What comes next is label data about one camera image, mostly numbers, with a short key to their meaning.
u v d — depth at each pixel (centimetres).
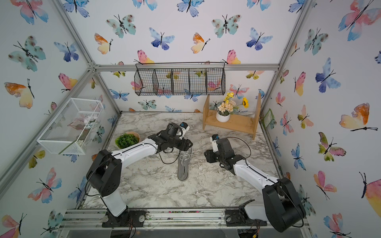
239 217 72
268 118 112
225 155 66
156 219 75
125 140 88
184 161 89
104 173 47
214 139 78
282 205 41
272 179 46
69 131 72
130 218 74
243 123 105
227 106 91
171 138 73
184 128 79
